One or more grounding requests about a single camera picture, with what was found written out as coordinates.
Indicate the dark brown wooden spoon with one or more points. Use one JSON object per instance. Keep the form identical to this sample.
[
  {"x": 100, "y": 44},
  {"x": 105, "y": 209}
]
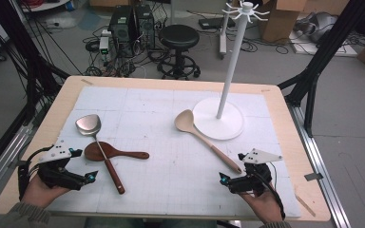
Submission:
[{"x": 114, "y": 152}]

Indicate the round white table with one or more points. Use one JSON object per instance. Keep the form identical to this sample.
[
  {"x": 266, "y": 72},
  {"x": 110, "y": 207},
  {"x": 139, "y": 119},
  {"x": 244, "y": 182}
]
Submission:
[{"x": 44, "y": 4}]

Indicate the person's left hand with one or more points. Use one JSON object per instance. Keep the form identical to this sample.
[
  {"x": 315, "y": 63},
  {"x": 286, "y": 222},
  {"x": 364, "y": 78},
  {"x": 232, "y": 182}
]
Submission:
[{"x": 39, "y": 193}]

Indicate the white utensil rack with hooks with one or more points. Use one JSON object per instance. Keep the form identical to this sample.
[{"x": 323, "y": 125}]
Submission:
[{"x": 230, "y": 79}]

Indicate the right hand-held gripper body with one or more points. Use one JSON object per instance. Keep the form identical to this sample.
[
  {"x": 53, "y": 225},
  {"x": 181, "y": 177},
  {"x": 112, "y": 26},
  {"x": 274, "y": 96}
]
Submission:
[{"x": 256, "y": 180}]

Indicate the black metal frame stand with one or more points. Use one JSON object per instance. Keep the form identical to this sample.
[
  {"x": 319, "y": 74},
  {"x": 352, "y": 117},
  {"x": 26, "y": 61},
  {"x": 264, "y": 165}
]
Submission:
[
  {"x": 310, "y": 79},
  {"x": 31, "y": 69}
]

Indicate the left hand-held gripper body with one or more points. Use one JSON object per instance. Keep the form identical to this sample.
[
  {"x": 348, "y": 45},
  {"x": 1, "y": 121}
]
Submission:
[{"x": 57, "y": 177}]

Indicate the aluminium rail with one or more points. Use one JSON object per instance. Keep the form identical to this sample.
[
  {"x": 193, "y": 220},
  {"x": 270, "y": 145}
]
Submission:
[
  {"x": 3, "y": 158},
  {"x": 320, "y": 158}
]

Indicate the black flat device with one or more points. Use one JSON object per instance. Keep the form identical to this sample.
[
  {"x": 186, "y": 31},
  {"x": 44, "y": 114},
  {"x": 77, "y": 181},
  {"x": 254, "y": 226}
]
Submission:
[{"x": 212, "y": 22}]

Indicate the black round stool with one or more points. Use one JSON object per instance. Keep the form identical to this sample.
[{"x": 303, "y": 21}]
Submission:
[{"x": 179, "y": 36}]

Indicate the grey tape strip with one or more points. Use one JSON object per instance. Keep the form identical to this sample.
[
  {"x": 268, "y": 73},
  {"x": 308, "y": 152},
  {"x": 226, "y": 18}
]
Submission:
[{"x": 313, "y": 176}]

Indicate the grey rounded device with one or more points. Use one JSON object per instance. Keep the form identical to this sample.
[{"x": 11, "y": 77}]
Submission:
[{"x": 316, "y": 27}]

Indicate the person's right hand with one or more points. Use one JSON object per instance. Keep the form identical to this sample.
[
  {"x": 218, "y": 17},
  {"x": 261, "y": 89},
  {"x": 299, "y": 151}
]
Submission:
[{"x": 264, "y": 205}]

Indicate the black computer tower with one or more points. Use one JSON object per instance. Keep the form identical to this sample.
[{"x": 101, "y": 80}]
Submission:
[
  {"x": 145, "y": 25},
  {"x": 122, "y": 31}
]

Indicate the white grid mat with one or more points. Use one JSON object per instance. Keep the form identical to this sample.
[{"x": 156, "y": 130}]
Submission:
[{"x": 171, "y": 177}]

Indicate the large cardboard box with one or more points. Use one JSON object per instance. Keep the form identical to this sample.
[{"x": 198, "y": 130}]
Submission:
[{"x": 282, "y": 19}]

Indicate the white power unit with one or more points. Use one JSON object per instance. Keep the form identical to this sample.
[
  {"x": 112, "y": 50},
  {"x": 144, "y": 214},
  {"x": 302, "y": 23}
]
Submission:
[{"x": 104, "y": 42}]

